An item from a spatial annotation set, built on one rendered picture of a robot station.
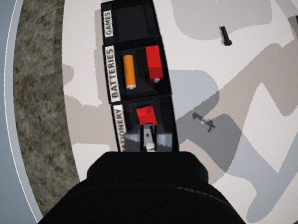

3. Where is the black bolt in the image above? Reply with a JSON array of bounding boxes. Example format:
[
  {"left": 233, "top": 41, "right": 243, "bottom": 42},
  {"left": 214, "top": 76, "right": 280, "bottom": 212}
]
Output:
[{"left": 221, "top": 26, "right": 232, "bottom": 46}]

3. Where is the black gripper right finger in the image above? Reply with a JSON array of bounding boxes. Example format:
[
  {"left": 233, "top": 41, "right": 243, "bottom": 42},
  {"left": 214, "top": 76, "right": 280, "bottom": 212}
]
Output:
[{"left": 154, "top": 124, "right": 172, "bottom": 152}]

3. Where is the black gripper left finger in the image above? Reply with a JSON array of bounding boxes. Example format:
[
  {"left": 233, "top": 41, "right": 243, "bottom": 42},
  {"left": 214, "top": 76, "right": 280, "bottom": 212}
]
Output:
[{"left": 124, "top": 124, "right": 144, "bottom": 152}]

